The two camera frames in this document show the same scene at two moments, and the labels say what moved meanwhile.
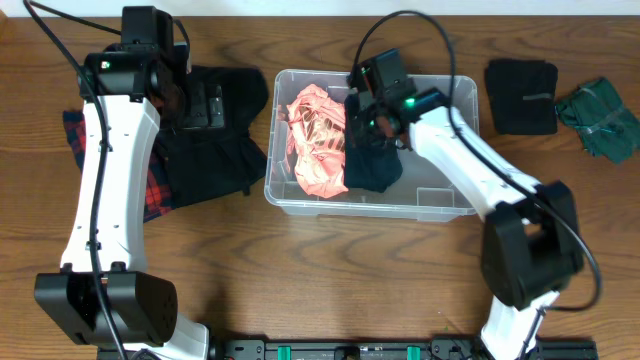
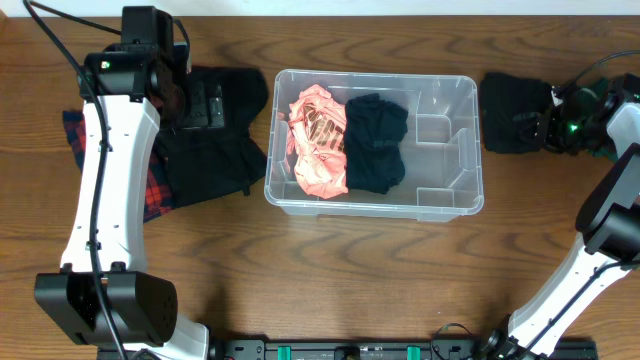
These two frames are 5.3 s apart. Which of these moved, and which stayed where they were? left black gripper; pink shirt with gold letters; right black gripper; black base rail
Moved: right black gripper
Stayed: pink shirt with gold letters; black base rail; left black gripper
